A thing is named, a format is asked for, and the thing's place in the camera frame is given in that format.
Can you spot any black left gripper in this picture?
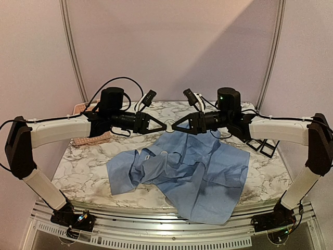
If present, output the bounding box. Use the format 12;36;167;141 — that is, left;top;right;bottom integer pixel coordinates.
109;110;167;134

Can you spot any round brooch dark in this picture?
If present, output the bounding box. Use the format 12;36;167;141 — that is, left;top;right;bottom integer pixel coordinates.
164;119;175;133

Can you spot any blue shirt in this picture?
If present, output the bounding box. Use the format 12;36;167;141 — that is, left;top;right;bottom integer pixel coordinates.
107;131;250;224

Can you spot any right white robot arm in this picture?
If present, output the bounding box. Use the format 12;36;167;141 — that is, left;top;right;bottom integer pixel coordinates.
172;87;332;227

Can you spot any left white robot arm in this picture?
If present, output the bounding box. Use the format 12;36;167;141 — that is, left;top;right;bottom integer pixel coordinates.
1;83;167;226

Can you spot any pink plastic basket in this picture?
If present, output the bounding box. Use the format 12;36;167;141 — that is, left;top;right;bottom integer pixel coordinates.
73;103;111;146

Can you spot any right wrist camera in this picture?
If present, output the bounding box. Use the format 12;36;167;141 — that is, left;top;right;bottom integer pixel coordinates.
183;89;198;106

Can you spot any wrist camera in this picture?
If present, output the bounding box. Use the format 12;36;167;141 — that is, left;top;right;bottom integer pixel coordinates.
183;89;198;106
142;90;157;107

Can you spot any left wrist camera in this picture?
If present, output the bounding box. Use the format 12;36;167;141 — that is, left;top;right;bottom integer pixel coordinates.
142;90;157;107

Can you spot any black frame box right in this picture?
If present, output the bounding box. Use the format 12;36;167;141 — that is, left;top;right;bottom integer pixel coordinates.
260;139;280;158

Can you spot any aluminium front rail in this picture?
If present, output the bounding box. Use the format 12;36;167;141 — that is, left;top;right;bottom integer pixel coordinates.
23;201;325;249

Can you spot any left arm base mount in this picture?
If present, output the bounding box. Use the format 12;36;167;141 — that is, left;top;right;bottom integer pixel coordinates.
50;203;96;232

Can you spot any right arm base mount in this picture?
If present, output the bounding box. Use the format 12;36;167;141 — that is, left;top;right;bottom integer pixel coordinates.
251;201;303;235

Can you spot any right aluminium post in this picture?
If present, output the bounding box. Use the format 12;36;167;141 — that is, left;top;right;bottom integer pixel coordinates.
255;0;286;110

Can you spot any aluminium post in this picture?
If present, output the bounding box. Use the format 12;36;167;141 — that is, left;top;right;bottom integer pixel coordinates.
255;0;286;110
59;0;88;102

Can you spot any left aluminium post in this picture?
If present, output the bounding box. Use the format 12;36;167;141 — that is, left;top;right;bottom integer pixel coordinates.
59;0;88;102

